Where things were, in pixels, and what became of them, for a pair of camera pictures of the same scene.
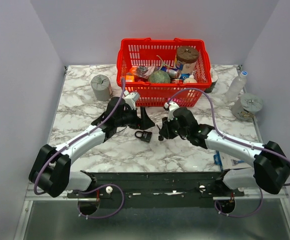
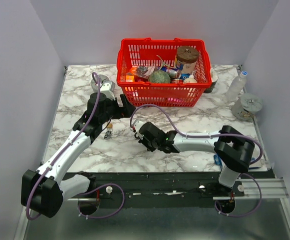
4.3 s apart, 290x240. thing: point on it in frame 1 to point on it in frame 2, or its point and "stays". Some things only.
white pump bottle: (191, 79) stays
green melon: (159, 76) stays
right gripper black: (165, 130) to (143, 141)
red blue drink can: (173, 73) stays
